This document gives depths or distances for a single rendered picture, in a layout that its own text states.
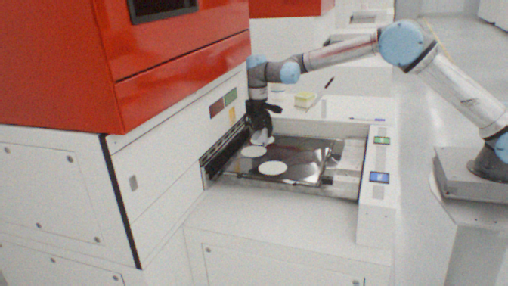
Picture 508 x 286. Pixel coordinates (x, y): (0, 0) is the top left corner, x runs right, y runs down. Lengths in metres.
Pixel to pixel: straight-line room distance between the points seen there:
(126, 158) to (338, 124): 0.89
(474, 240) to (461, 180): 0.27
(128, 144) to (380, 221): 0.68
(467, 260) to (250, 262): 0.81
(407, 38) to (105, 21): 0.75
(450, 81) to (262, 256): 0.73
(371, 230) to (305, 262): 0.21
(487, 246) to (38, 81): 1.44
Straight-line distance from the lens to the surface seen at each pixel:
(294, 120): 1.49
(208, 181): 1.23
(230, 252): 1.12
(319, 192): 1.21
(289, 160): 1.27
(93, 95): 0.80
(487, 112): 1.13
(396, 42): 1.06
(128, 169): 0.89
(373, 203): 0.96
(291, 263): 1.06
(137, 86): 0.82
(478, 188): 1.30
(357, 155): 1.37
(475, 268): 1.53
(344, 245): 1.03
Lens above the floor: 1.50
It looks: 25 degrees down
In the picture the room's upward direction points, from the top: 5 degrees counter-clockwise
